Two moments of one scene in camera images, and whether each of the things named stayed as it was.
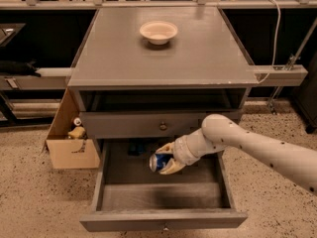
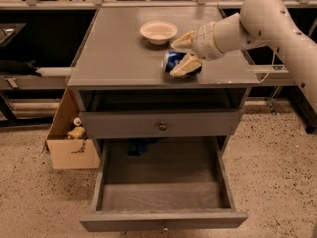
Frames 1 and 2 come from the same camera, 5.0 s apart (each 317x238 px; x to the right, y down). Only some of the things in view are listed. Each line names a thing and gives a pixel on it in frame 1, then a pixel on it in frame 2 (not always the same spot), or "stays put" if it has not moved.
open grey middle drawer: x=128 y=195 stays put
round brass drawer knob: x=162 y=127 stays put
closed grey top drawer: x=148 y=123 stays put
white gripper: x=181 y=152 to x=204 y=41
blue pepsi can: x=157 y=162 to x=171 y=58
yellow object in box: x=76 y=132 stays put
